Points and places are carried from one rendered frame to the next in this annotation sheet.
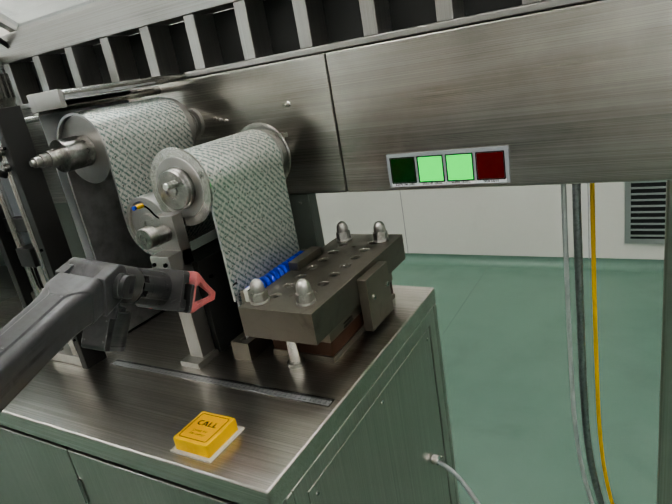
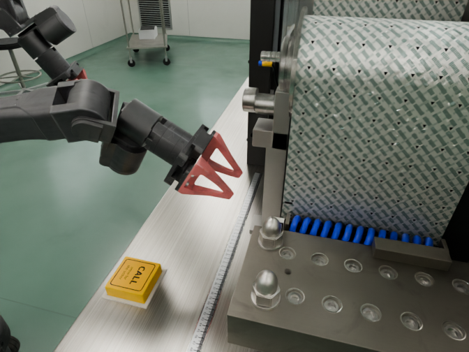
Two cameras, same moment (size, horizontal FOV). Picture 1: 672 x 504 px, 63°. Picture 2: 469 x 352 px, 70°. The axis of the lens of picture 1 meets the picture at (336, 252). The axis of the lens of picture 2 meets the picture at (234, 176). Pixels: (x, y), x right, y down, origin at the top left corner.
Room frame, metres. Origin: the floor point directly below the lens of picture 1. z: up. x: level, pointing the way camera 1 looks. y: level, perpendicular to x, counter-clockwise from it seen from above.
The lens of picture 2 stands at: (0.78, -0.17, 1.39)
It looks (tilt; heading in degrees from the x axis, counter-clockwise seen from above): 34 degrees down; 72
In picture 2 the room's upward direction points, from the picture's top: straight up
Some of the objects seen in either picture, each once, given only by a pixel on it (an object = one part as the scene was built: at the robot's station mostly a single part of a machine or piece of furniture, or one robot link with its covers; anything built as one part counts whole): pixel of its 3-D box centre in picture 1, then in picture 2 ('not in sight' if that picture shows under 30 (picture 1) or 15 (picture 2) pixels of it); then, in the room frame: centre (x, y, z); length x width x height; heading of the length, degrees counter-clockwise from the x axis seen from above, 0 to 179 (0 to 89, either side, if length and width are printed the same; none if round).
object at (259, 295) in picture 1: (257, 290); (271, 230); (0.93, 0.15, 1.05); 0.04 x 0.04 x 0.04
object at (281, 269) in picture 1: (279, 274); (361, 237); (1.07, 0.12, 1.03); 0.21 x 0.04 x 0.03; 148
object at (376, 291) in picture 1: (377, 295); not in sight; (1.01, -0.07, 0.97); 0.10 x 0.03 x 0.11; 148
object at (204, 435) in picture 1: (206, 433); (134, 279); (0.73, 0.25, 0.91); 0.07 x 0.07 x 0.02; 58
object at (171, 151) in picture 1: (180, 187); (298, 64); (1.01, 0.26, 1.25); 0.15 x 0.01 x 0.15; 58
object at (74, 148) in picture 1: (72, 153); not in sight; (1.12, 0.48, 1.34); 0.06 x 0.06 x 0.06; 58
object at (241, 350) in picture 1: (281, 318); not in sight; (1.08, 0.14, 0.92); 0.28 x 0.04 x 0.04; 148
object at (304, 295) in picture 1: (303, 290); (266, 286); (0.89, 0.07, 1.05); 0.04 x 0.04 x 0.04
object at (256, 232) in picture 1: (260, 235); (369, 181); (1.08, 0.15, 1.11); 0.23 x 0.01 x 0.18; 148
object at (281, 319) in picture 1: (331, 280); (393, 309); (1.05, 0.02, 1.00); 0.40 x 0.16 x 0.06; 148
